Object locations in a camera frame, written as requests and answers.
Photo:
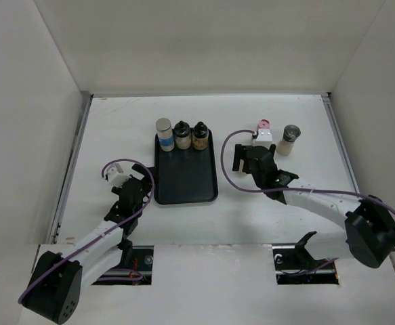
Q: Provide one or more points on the grey clear cap spice bottle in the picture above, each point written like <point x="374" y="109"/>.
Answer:
<point x="286" y="144"/>

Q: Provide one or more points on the black cap spice bottle front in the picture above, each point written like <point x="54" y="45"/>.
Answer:
<point x="182" y="133"/>

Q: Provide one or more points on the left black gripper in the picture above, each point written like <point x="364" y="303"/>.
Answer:
<point x="146" y="183"/>

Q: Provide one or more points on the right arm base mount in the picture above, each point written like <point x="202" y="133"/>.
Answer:
<point x="294" y="265"/>

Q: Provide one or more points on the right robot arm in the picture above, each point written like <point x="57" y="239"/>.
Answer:
<point x="369" y="226"/>

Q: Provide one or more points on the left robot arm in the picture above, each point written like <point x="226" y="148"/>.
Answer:
<point x="58" y="279"/>

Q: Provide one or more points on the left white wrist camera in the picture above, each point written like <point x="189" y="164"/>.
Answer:
<point x="115" y="175"/>

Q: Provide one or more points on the black plastic tray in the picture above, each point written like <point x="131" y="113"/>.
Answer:
<point x="185" y="176"/>

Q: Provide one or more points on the pink cap spice bottle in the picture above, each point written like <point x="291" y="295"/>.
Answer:
<point x="263" y="124"/>

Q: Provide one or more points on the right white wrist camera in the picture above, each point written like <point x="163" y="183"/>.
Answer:
<point x="262" y="137"/>

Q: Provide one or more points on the black cap spice bottle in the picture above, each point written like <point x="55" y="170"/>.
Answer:
<point x="200" y="135"/>
<point x="182" y="133"/>

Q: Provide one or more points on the yellow cap spice bottle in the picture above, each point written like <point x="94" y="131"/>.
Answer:
<point x="241" y="168"/>

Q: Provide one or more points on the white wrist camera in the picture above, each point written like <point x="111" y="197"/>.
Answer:
<point x="262" y="137"/>
<point x="115" y="175"/>

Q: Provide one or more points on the silver cap blue label bottle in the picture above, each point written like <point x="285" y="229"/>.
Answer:
<point x="165" y="134"/>

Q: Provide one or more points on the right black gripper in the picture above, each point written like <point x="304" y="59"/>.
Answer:
<point x="239" y="148"/>

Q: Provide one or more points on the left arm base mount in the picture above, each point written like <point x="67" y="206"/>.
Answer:
<point x="133" y="269"/>

